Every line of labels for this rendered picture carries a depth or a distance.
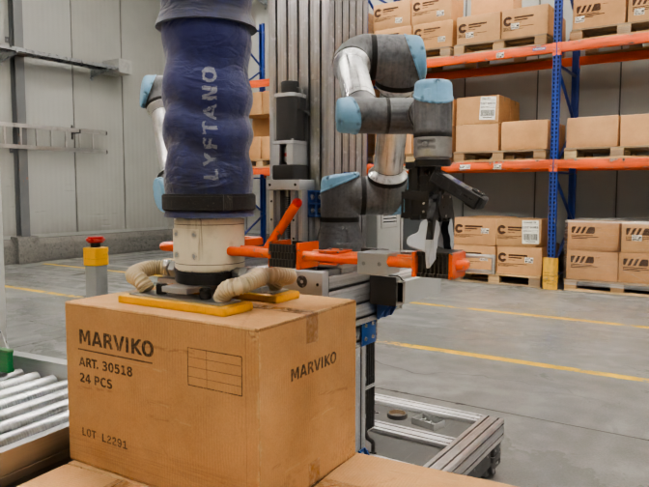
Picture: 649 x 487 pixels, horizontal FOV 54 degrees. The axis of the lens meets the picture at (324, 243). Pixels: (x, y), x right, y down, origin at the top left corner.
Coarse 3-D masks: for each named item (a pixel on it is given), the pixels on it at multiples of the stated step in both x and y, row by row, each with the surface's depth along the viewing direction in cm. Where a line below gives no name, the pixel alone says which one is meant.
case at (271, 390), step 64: (128, 320) 146; (192, 320) 136; (256, 320) 135; (320, 320) 146; (128, 384) 147; (192, 384) 137; (256, 384) 128; (320, 384) 147; (128, 448) 149; (192, 448) 138; (256, 448) 129; (320, 448) 148
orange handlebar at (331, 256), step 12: (252, 240) 177; (228, 252) 151; (240, 252) 149; (252, 252) 147; (264, 252) 145; (312, 252) 139; (324, 252) 138; (336, 252) 135; (348, 252) 139; (324, 264) 137; (336, 264) 135; (396, 264) 128; (408, 264) 127; (456, 264) 122; (468, 264) 123
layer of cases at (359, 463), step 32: (32, 480) 149; (64, 480) 149; (96, 480) 149; (128, 480) 149; (320, 480) 150; (352, 480) 149; (384, 480) 149; (416, 480) 149; (448, 480) 149; (480, 480) 149
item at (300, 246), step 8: (280, 240) 147; (288, 240) 149; (272, 248) 142; (280, 248) 141; (288, 248) 140; (296, 248) 139; (304, 248) 141; (312, 248) 144; (272, 256) 143; (280, 256) 142; (288, 256) 141; (296, 256) 139; (272, 264) 142; (280, 264) 141; (288, 264) 140; (296, 264) 140; (304, 264) 141; (312, 264) 144
